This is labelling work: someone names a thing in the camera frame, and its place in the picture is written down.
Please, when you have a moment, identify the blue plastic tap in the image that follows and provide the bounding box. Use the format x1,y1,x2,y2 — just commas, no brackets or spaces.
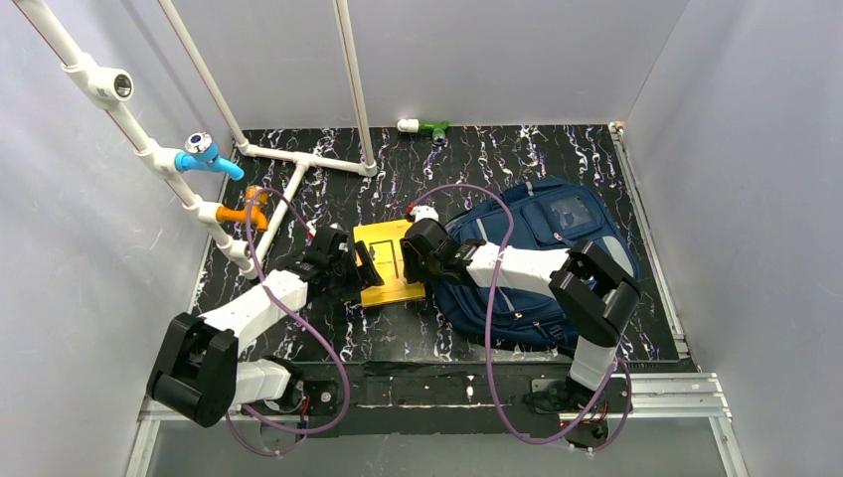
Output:
174,132,245,181

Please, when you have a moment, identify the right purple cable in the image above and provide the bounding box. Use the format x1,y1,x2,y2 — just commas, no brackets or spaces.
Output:
411,183,633,455

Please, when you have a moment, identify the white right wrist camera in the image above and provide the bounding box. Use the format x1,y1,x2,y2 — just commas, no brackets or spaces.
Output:
405,205,439,223

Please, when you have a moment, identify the purple cable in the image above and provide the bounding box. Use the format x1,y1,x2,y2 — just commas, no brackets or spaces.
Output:
411,183,633,455
225,189,354,458

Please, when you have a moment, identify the orange plastic tap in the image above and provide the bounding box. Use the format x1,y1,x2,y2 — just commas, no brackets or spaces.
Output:
214,186,269,233

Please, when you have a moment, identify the yellow notebook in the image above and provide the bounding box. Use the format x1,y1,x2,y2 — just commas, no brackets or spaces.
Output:
353,219,425,308

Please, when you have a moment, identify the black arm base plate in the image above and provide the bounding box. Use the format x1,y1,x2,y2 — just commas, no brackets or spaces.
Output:
238,360,660,440

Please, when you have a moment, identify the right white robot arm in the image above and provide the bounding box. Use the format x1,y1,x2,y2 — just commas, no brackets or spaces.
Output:
400,219,641,411

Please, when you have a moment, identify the white pvc pipe frame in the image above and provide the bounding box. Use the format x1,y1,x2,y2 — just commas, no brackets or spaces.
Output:
13,0,381,281

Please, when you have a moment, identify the green white pipe fitting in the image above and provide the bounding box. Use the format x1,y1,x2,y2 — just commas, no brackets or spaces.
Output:
397,118,450,146

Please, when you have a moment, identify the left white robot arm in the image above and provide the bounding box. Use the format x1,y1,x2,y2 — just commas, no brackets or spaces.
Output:
146,228,384,427

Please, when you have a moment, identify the navy blue backpack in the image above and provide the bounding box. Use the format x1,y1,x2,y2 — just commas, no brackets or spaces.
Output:
430,178,639,350

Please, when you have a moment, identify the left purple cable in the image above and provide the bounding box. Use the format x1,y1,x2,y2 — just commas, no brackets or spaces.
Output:
225,189,354,458

